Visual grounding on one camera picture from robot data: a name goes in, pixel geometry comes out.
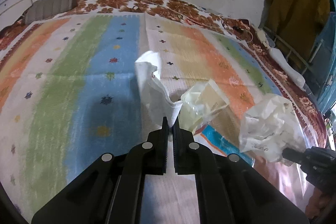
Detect teal patterned curtain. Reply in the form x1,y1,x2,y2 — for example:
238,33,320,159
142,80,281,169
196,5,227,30
309,0,335,114

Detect white paper wrapper pile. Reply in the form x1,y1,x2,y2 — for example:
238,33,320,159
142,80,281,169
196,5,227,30
239,93,308,166

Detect blue white printed pouch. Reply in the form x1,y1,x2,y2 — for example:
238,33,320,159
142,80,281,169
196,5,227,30
193,124,255,167

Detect grey ribbed pillow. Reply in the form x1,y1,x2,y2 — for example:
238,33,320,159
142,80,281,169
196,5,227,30
25,0,77,25

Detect white rolled cloth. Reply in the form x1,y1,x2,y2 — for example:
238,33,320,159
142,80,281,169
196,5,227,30
268,48,305,89

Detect white headboard panel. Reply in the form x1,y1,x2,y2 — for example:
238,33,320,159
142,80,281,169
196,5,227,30
1,0,37,26

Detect colourful striped bed sheet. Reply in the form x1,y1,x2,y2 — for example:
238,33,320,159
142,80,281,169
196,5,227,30
1,13,285,221

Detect translucent cream plastic wrapper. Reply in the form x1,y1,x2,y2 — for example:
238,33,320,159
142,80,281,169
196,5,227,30
178,79,230,135

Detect white tissue paper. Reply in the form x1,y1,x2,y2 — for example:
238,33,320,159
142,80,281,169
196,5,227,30
134,51,182,127

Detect yellow hanging garment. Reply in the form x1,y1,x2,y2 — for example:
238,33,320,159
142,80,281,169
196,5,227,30
260,0,331,61

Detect person's right hand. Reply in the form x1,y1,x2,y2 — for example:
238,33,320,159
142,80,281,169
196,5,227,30
305,188,331,219

